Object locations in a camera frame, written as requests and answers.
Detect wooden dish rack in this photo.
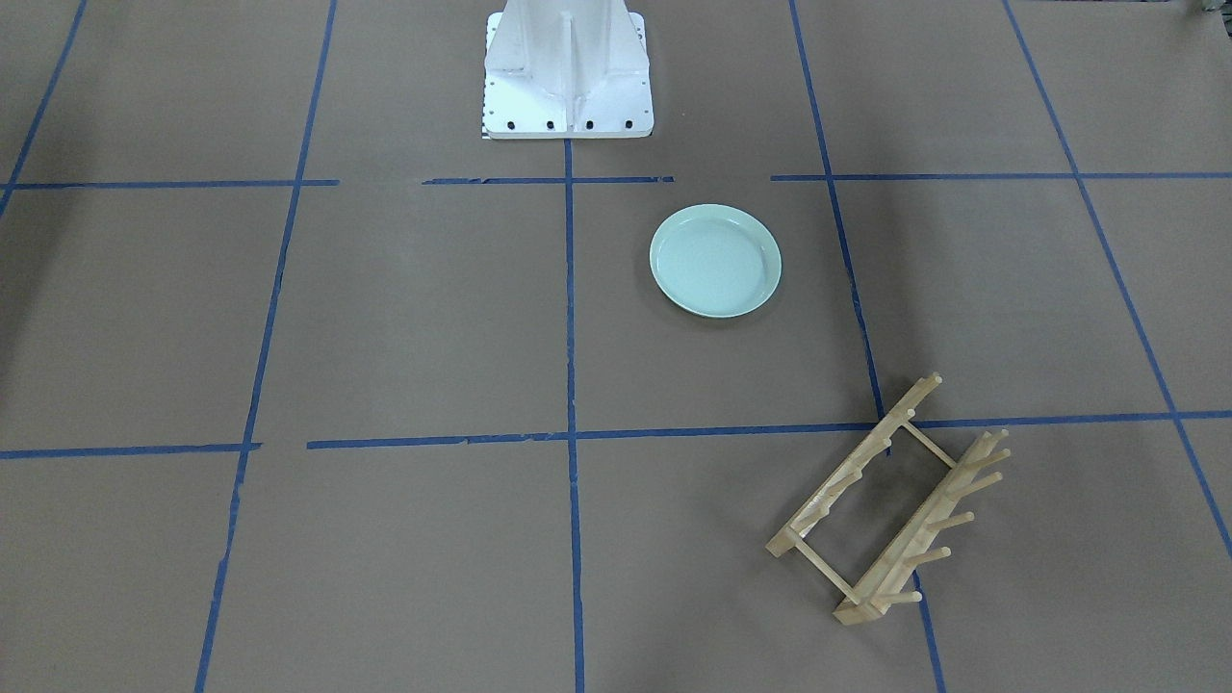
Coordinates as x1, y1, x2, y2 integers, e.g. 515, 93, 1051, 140
765, 372, 1011, 626

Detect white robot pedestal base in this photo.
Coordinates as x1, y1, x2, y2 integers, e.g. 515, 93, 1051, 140
480, 1, 655, 141

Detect light green plate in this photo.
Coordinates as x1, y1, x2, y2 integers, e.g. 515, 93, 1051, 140
650, 203, 784, 321

